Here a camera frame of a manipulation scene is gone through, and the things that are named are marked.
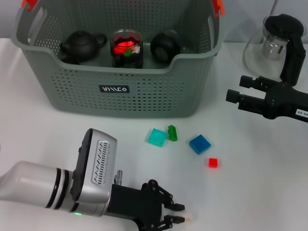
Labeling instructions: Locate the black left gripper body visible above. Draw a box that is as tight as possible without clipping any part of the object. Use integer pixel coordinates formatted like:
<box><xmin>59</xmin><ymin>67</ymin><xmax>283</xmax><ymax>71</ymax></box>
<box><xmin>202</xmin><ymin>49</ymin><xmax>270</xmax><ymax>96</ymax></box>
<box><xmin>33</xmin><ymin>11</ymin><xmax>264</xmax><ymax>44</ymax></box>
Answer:
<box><xmin>107</xmin><ymin>179</ymin><xmax>167</xmax><ymax>231</ymax></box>

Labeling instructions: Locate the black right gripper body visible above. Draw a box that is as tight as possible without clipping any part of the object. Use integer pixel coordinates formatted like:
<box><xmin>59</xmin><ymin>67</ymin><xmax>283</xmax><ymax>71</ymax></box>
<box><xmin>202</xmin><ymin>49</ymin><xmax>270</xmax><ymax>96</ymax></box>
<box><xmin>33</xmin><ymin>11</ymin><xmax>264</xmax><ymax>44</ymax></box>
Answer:
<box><xmin>264</xmin><ymin>83</ymin><xmax>308</xmax><ymax>123</ymax></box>

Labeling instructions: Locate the teal square plate brick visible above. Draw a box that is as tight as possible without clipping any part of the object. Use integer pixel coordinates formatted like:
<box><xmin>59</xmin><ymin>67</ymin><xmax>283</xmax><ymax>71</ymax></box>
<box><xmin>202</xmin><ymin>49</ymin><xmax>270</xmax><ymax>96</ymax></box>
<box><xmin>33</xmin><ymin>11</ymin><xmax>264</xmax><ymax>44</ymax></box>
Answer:
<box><xmin>146</xmin><ymin>128</ymin><xmax>168</xmax><ymax>148</ymax></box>

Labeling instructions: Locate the dark red curved brick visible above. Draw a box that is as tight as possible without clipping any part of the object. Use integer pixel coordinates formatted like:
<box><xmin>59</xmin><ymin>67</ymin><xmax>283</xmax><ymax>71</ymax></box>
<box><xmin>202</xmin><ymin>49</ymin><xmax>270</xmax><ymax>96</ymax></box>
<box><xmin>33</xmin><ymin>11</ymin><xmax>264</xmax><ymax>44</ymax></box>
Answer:
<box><xmin>113</xmin><ymin>32</ymin><xmax>141</xmax><ymax>44</ymax></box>

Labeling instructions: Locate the orange-red rectangular brick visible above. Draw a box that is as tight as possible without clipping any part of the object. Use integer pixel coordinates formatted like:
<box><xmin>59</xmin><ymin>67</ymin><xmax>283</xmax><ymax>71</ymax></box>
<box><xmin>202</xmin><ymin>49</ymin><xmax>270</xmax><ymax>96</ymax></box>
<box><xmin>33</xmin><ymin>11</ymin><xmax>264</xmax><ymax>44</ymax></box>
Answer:
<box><xmin>114</xmin><ymin>42</ymin><xmax>128</xmax><ymax>55</ymax></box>

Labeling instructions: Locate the grey perforated storage bin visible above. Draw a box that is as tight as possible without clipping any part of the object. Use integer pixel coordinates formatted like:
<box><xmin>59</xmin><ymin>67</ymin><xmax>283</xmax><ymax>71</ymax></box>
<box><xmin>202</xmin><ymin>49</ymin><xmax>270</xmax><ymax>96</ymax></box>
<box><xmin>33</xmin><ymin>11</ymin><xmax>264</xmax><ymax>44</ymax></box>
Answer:
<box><xmin>11</xmin><ymin>0</ymin><xmax>226</xmax><ymax>120</ymax></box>

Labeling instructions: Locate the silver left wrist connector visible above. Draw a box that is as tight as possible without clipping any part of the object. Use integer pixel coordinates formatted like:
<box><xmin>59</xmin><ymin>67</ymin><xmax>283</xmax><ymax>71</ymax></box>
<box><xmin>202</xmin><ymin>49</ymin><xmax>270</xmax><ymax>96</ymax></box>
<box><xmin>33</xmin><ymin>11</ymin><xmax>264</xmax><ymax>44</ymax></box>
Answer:
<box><xmin>114</xmin><ymin>169</ymin><xmax>123</xmax><ymax>186</ymax></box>

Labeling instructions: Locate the blue square plate brick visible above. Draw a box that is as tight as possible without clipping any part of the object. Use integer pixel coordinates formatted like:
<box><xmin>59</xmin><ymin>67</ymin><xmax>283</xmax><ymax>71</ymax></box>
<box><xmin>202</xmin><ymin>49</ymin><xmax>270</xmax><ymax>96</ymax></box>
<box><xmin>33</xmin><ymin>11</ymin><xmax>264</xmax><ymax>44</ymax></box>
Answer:
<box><xmin>189</xmin><ymin>134</ymin><xmax>212</xmax><ymax>155</ymax></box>

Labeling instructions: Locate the green stepped brick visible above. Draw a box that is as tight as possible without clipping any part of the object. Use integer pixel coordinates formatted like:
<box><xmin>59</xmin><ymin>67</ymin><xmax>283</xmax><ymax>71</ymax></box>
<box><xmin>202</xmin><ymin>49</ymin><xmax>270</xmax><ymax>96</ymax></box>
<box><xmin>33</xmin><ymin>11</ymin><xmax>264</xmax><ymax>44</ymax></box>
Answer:
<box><xmin>167</xmin><ymin>124</ymin><xmax>179</xmax><ymax>141</ymax></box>

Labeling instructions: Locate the black clay teapot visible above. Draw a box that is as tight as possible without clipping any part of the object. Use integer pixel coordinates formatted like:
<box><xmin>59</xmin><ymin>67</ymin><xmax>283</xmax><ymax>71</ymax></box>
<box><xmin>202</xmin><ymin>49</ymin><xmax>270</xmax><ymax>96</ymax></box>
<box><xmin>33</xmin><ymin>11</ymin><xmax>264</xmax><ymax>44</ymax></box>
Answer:
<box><xmin>59</xmin><ymin>30</ymin><xmax>108</xmax><ymax>65</ymax></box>

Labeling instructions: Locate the glass teapot black handle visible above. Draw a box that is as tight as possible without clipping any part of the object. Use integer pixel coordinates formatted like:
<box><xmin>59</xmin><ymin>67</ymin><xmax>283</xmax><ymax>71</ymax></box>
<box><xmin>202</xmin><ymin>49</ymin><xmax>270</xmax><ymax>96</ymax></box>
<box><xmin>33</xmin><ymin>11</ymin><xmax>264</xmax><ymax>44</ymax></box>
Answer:
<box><xmin>243</xmin><ymin>13</ymin><xmax>308</xmax><ymax>86</ymax></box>

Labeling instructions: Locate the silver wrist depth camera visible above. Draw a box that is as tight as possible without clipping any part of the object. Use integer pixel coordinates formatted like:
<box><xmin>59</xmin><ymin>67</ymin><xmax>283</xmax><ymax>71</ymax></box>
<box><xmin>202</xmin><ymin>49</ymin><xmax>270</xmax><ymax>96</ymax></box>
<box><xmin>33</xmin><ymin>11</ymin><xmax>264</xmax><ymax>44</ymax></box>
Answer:
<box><xmin>71</xmin><ymin>128</ymin><xmax>118</xmax><ymax>203</ymax></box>

